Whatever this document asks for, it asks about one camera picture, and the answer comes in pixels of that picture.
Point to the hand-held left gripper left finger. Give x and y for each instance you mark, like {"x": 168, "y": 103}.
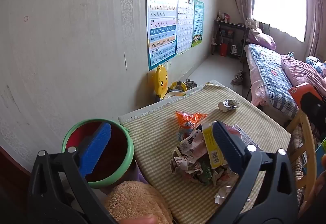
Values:
{"x": 98, "y": 145}

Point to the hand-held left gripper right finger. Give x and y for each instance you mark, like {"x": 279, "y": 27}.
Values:
{"x": 226, "y": 145}

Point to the yellow packet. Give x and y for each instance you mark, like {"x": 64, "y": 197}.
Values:
{"x": 211, "y": 145}

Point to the red bucket with green rim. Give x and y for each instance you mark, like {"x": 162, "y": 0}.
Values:
{"x": 76, "y": 134}

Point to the white paper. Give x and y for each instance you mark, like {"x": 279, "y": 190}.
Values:
{"x": 228, "y": 105}

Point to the heap of wrappers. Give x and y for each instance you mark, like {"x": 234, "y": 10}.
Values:
{"x": 188, "y": 160}

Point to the orange snack wrapper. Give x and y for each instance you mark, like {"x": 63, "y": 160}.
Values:
{"x": 187, "y": 118}

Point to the wooden chair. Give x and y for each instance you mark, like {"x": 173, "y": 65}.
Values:
{"x": 309, "y": 132}

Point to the pink blanket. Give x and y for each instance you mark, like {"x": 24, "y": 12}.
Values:
{"x": 300, "y": 71}

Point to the blue pillow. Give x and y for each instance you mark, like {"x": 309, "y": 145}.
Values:
{"x": 317, "y": 63}

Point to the green checkered table mat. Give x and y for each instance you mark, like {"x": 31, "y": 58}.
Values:
{"x": 158, "y": 137}

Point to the bed with plaid quilt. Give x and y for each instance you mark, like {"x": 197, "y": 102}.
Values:
{"x": 267, "y": 71}

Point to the tan plush toy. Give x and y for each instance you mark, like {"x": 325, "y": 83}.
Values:
{"x": 132, "y": 201}

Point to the pair of shoes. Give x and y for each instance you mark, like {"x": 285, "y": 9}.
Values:
{"x": 238, "y": 78}

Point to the grey cloth heap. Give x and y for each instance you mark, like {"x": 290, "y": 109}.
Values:
{"x": 191, "y": 83}

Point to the purple pillow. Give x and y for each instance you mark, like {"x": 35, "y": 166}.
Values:
{"x": 264, "y": 39}

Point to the yellow duck potty chair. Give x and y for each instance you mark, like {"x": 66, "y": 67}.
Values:
{"x": 161, "y": 81}

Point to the white plastic jug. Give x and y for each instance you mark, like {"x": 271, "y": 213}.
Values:
{"x": 233, "y": 50}

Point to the red canister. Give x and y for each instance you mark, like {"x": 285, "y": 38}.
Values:
{"x": 224, "y": 49}

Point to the dark wooden furniture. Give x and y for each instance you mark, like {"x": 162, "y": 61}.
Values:
{"x": 12, "y": 188}

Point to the cream plush toy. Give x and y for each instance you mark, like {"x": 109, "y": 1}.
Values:
{"x": 252, "y": 24}

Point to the window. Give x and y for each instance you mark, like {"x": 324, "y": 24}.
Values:
{"x": 280, "y": 2}

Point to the dark metal shelf table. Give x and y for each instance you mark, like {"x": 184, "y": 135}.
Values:
{"x": 230, "y": 24}

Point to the green bordered chart poster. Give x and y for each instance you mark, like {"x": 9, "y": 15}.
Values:
{"x": 198, "y": 22}

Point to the white chart poster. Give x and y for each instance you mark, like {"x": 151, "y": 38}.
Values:
{"x": 185, "y": 25}

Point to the blue bordered alphabet poster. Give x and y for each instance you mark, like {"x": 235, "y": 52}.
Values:
{"x": 163, "y": 30}

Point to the beige wall socket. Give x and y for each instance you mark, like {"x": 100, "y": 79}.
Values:
{"x": 150, "y": 77}

